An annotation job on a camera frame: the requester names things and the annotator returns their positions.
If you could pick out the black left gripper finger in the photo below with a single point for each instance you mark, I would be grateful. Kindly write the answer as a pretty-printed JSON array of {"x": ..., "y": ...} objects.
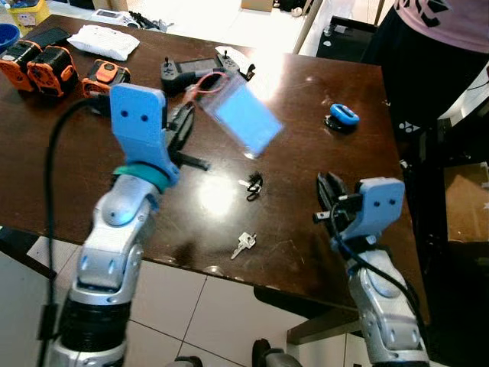
[
  {"x": 177, "y": 121},
  {"x": 190, "y": 116}
]

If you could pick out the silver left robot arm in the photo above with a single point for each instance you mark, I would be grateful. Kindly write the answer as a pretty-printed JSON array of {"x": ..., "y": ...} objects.
[{"x": 107, "y": 252}]

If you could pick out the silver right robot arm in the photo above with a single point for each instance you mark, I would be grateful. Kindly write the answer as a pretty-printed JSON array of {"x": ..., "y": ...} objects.
[{"x": 390, "y": 313}]

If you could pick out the silver keys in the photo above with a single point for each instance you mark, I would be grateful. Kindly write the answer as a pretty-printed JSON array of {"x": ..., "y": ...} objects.
[{"x": 244, "y": 245}]

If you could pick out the black remote controller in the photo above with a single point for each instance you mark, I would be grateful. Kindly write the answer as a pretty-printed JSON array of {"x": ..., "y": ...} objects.
[{"x": 183, "y": 70}]

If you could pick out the small orange black battery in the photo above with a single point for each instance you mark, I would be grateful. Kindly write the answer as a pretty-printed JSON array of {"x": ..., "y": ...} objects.
[{"x": 107, "y": 75}]

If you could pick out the white plastic packet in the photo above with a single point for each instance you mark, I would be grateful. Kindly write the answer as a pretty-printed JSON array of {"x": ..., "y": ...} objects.
[{"x": 103, "y": 42}]

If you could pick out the grey metal table leg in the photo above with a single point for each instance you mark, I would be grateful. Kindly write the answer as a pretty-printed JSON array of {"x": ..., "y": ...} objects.
[{"x": 321, "y": 327}]

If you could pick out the brown cardboard box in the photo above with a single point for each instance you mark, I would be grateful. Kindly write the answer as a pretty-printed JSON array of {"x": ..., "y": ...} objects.
[{"x": 467, "y": 202}]

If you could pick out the small white device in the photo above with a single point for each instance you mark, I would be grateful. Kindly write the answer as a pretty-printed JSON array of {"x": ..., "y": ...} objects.
[{"x": 111, "y": 15}]

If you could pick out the orange black battery pack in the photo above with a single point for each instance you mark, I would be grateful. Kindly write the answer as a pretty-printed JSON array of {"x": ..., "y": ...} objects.
[
  {"x": 15, "y": 65},
  {"x": 53, "y": 70}
]

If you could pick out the black chair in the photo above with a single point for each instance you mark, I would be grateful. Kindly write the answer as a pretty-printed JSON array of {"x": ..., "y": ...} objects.
[{"x": 344, "y": 42}]

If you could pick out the flat black case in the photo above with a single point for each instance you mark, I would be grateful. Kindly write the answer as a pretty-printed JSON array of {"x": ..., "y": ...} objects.
[{"x": 47, "y": 37}]

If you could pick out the person in pink shirt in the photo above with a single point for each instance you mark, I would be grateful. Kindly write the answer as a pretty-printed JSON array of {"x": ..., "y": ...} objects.
[{"x": 435, "y": 61}]

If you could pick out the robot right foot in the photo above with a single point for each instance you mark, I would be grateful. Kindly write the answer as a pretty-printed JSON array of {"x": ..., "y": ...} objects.
[{"x": 269, "y": 355}]

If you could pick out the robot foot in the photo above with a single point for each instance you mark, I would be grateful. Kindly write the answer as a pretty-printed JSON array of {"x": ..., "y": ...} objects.
[
  {"x": 269, "y": 355},
  {"x": 187, "y": 362}
]

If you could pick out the yellow box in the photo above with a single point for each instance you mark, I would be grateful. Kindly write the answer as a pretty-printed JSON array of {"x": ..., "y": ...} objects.
[{"x": 23, "y": 11}]

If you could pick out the blue bowl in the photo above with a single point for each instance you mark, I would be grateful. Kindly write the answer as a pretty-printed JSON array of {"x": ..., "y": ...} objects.
[{"x": 7, "y": 36}]

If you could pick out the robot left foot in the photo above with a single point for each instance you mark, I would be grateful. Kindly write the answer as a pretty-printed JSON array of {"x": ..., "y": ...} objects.
[{"x": 187, "y": 362}]

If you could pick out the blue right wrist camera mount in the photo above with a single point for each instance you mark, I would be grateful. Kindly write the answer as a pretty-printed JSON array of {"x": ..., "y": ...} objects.
[{"x": 380, "y": 202}]

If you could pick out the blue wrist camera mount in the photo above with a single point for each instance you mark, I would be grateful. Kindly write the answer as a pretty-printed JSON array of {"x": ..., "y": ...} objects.
[
  {"x": 137, "y": 115},
  {"x": 380, "y": 202}
]

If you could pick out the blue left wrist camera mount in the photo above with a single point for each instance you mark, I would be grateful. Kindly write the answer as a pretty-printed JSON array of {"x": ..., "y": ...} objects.
[{"x": 137, "y": 115}]

